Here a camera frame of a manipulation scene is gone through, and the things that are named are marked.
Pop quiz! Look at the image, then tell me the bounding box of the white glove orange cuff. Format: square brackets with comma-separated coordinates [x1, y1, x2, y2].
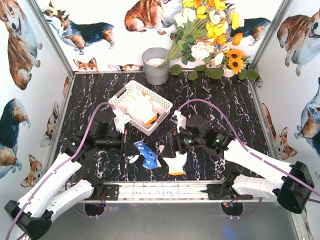
[161, 151, 188, 176]

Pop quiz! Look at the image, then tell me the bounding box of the blue dotted white glove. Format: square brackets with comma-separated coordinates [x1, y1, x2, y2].
[128, 141, 162, 169]

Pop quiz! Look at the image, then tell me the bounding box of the yellow dotted white glove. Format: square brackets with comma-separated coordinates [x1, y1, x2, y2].
[117, 91, 159, 128]

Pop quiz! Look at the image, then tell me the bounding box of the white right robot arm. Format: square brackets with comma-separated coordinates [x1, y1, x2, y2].
[160, 110, 315, 214]

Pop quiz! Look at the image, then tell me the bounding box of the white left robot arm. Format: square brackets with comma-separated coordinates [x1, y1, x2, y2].
[4, 110, 139, 240]

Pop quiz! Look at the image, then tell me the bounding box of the white perforated storage basket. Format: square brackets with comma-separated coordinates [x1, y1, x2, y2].
[108, 80, 173, 136]

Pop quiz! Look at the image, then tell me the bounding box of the grey metal bucket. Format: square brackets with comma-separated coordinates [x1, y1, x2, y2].
[141, 47, 170, 86]

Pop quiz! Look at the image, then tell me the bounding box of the artificial flower bouquet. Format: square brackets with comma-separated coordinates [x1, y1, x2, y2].
[161, 0, 269, 81]

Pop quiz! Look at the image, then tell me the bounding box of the aluminium front rail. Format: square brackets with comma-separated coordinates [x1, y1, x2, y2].
[72, 181, 253, 202]

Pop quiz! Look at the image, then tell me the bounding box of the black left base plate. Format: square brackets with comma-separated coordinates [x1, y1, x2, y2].
[100, 184, 120, 201]

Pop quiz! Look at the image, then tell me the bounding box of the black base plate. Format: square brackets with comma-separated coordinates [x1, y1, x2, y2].
[200, 184, 254, 200]
[100, 184, 120, 201]

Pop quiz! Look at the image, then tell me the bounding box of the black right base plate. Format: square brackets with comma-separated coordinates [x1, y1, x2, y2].
[200, 184, 254, 200]

